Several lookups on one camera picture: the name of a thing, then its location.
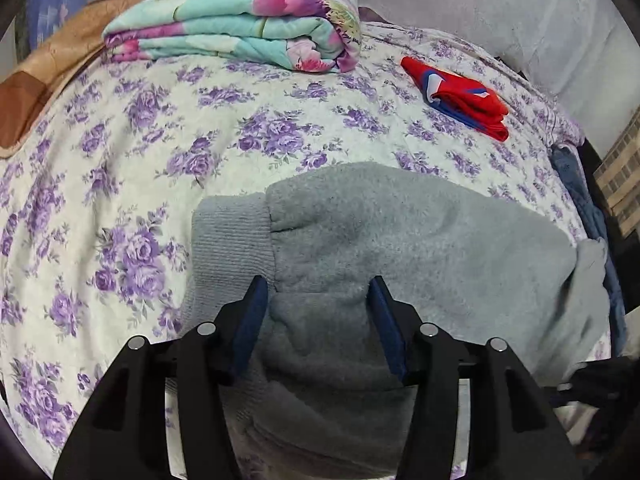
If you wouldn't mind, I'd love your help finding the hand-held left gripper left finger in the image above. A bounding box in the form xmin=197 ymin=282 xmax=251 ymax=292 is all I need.
xmin=53 ymin=275 xmax=270 ymax=480

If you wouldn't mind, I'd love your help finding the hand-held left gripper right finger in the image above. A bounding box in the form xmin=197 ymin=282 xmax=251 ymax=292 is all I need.
xmin=367 ymin=275 xmax=585 ymax=480

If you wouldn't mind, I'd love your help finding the grey fleece sweatshirt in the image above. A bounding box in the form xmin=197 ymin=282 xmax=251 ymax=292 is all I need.
xmin=181 ymin=161 xmax=612 ymax=479

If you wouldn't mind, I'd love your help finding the blue denim garment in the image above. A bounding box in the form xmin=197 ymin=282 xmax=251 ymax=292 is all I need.
xmin=550 ymin=144 xmax=628 ymax=358

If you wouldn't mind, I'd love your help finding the purple floral bed sheet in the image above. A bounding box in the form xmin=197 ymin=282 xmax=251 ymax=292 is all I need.
xmin=0 ymin=21 xmax=586 ymax=480

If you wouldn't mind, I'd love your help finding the wooden slatted furniture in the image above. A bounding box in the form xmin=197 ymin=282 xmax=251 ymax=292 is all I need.
xmin=593 ymin=110 xmax=640 ymax=238

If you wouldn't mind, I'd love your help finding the folded red blue garment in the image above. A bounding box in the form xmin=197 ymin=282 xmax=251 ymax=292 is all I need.
xmin=400 ymin=56 xmax=510 ymax=143

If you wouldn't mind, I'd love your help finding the folded turquoise floral quilt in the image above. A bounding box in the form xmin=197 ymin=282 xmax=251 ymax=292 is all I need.
xmin=102 ymin=0 xmax=363 ymax=74

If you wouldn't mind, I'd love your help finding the brown orange pillow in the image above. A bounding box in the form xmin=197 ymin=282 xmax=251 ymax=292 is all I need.
xmin=0 ymin=0 xmax=151 ymax=160

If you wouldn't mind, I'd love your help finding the grey headboard cover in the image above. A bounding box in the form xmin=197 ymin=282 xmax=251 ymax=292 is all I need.
xmin=82 ymin=0 xmax=640 ymax=131

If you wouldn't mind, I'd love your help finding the blue floral pillow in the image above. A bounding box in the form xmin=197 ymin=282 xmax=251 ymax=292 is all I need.
xmin=26 ymin=0 xmax=88 ymax=51

